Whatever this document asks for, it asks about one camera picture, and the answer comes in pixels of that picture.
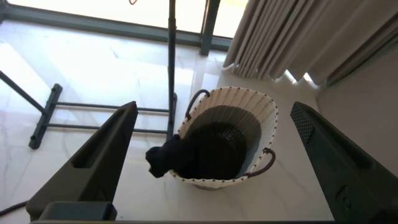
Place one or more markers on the black clothes rack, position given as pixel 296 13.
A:
pixel 171 77

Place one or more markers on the white laundry basket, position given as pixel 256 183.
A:
pixel 248 102

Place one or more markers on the black garment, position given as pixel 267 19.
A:
pixel 199 155

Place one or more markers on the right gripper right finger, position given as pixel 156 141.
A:
pixel 351 174

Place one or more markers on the window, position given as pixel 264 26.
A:
pixel 102 26

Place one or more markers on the beige curtain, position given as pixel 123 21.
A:
pixel 311 37

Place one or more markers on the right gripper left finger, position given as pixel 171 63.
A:
pixel 93 168

